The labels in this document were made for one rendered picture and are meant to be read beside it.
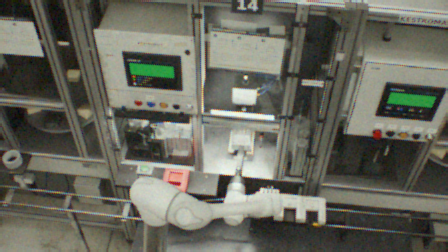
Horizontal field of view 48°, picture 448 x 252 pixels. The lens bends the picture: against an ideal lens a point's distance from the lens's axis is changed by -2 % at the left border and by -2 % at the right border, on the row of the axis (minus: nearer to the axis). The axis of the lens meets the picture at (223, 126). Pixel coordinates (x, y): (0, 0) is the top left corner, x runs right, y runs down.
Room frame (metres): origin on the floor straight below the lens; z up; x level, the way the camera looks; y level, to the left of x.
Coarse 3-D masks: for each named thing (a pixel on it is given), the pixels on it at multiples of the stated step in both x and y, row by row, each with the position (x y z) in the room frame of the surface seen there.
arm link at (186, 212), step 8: (184, 192) 1.10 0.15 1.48; (176, 200) 1.05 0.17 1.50; (184, 200) 1.05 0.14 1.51; (192, 200) 1.06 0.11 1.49; (168, 208) 1.03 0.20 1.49; (176, 208) 1.01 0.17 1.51; (184, 208) 1.00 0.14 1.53; (192, 208) 1.01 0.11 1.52; (200, 208) 1.03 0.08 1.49; (208, 208) 1.06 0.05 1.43; (168, 216) 1.01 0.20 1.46; (176, 216) 0.98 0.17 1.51; (184, 216) 0.98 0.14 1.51; (192, 216) 0.98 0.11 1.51; (200, 216) 1.00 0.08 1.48; (208, 216) 1.03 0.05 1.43; (176, 224) 0.97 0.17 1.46; (184, 224) 0.96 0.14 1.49; (192, 224) 0.96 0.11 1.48; (200, 224) 0.98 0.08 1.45
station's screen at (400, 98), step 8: (392, 88) 1.50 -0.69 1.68; (392, 96) 1.49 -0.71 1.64; (400, 96) 1.49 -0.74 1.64; (408, 96) 1.49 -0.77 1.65; (416, 96) 1.48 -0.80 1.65; (424, 96) 1.48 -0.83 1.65; (432, 96) 1.48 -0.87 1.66; (384, 104) 1.50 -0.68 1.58; (392, 104) 1.49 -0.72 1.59; (400, 104) 1.49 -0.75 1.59; (408, 104) 1.49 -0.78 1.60; (416, 104) 1.48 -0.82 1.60; (424, 104) 1.48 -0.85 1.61; (432, 104) 1.48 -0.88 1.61; (384, 112) 1.49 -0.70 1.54; (392, 112) 1.49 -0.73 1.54; (400, 112) 1.49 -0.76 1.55; (408, 112) 1.48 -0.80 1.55; (416, 112) 1.48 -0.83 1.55; (424, 112) 1.48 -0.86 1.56
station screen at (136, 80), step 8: (128, 64) 1.61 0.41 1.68; (152, 64) 1.60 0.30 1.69; (160, 64) 1.60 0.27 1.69; (168, 64) 1.60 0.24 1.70; (128, 72) 1.62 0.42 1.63; (136, 80) 1.61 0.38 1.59; (144, 80) 1.61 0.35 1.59; (152, 80) 1.60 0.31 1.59; (160, 80) 1.60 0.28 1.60; (168, 80) 1.60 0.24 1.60; (176, 80) 1.59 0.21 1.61; (168, 88) 1.60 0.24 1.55; (176, 88) 1.59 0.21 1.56
